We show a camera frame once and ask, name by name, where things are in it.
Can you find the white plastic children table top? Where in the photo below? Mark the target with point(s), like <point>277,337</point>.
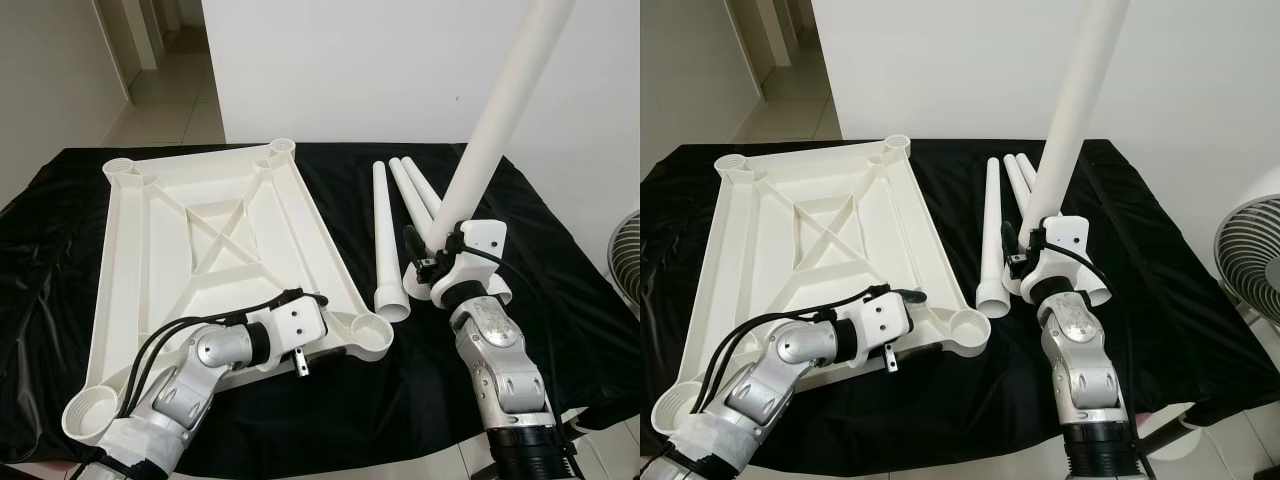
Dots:
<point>830,200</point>
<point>230,200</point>

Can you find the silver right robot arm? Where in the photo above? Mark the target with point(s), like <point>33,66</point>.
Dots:
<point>500,370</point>
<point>1080,370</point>

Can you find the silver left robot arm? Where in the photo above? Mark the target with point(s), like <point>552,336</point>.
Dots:
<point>175,400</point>
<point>770,390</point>

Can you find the black tablecloth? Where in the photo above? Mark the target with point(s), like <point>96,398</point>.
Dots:
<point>1180,340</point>
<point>560,340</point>

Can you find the white round floor fan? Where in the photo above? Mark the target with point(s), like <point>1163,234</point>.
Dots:
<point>1250,250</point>
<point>625,260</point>

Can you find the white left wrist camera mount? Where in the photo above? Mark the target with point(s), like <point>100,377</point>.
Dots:
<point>300,325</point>
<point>885,320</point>

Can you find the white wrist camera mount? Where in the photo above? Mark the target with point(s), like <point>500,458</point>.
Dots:
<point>480,240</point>
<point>1065,235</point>
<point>885,320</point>
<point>300,325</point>

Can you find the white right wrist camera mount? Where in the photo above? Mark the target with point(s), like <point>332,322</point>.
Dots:
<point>1065,235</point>
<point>480,240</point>

